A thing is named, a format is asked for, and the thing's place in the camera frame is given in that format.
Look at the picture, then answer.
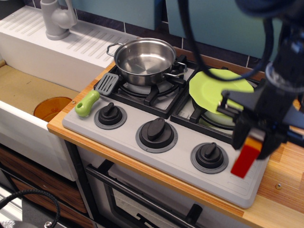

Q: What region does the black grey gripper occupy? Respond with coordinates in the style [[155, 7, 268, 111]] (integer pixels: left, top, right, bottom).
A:
[[217, 80, 304, 160]]

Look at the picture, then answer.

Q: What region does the toy cracker box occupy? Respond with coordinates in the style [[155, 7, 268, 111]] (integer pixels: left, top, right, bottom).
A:
[[231, 128, 266, 178]]

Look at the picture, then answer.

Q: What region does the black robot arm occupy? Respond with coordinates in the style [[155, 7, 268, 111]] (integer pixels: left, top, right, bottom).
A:
[[218, 0, 304, 160]]

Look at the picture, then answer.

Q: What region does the right black stove knob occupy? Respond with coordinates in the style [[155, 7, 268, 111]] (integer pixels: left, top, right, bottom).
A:
[[190, 142, 228, 174]]

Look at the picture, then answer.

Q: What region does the black stove knob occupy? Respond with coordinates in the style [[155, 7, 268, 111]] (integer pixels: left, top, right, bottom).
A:
[[190, 142, 228, 174], [94, 102, 127, 130], [135, 117, 178, 153]]

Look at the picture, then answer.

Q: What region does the green plastic plate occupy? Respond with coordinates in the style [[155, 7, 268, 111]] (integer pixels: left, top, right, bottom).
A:
[[189, 68, 254, 114]]

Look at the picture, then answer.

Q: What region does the middle black stove knob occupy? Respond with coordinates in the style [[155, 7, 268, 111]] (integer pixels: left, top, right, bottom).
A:
[[135, 117, 178, 153]]

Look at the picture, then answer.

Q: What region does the grey toy stove top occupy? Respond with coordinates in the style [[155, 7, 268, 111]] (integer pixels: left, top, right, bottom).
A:
[[61, 61, 271, 209]]

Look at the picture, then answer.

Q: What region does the stainless steel pot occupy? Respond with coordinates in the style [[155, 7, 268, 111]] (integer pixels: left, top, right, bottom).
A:
[[106, 38, 188, 86]]

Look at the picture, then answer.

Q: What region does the left black stove knob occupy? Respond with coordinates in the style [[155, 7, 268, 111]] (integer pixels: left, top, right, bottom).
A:
[[94, 102, 127, 130]]

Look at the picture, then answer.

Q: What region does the right black burner grate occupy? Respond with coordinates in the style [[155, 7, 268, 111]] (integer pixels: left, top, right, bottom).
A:
[[170, 59, 266, 146]]

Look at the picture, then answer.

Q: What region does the black burner grate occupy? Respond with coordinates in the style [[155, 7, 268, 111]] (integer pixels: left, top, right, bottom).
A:
[[170, 59, 266, 146], [107, 55, 195, 119]]

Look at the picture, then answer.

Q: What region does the left black burner grate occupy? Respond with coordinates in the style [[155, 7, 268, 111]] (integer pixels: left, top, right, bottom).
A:
[[107, 55, 195, 119]]

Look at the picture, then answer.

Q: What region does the orange sink drain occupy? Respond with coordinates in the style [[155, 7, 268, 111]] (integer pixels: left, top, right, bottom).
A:
[[33, 96, 72, 122]]

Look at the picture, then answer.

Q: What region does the grey toy faucet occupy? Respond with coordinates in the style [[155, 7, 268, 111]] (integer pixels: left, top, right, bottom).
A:
[[40, 0, 77, 40]]

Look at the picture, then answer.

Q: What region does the white toy sink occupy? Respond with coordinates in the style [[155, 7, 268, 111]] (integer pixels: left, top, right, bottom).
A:
[[0, 6, 134, 181]]

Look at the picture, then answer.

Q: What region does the wooden drawer front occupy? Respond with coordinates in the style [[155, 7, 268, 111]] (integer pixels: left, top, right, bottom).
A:
[[0, 145, 94, 228]]

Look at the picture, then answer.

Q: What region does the black oven door handle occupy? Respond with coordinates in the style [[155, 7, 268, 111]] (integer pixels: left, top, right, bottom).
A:
[[85, 164, 202, 228]]

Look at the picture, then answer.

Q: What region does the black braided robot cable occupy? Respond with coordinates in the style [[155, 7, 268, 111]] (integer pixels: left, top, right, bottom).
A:
[[177, 0, 274, 82]]

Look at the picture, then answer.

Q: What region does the grey spatula green handle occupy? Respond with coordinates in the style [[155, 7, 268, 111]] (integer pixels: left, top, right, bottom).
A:
[[75, 73, 119, 117]]

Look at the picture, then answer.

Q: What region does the black cable bottom left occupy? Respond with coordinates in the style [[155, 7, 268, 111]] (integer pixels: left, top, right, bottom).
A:
[[0, 189, 61, 228]]

